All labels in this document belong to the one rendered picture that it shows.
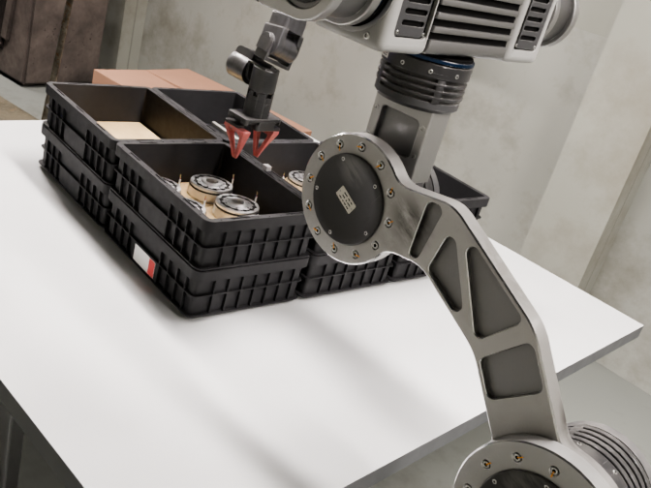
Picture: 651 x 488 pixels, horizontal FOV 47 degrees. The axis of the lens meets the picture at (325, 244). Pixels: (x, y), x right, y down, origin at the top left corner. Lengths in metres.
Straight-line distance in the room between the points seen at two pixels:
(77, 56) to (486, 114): 2.75
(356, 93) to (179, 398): 3.07
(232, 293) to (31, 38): 3.63
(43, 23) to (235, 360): 3.81
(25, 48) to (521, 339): 4.36
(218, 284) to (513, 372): 0.72
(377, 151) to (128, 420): 0.59
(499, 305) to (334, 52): 3.42
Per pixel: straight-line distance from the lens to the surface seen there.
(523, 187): 3.65
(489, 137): 3.73
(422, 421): 1.48
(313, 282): 1.73
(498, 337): 1.02
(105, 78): 4.28
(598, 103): 3.29
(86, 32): 5.25
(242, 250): 1.54
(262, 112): 1.64
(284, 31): 1.61
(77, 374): 1.38
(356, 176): 1.12
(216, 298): 1.57
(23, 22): 5.07
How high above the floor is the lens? 1.53
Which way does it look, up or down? 24 degrees down
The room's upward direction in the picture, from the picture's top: 16 degrees clockwise
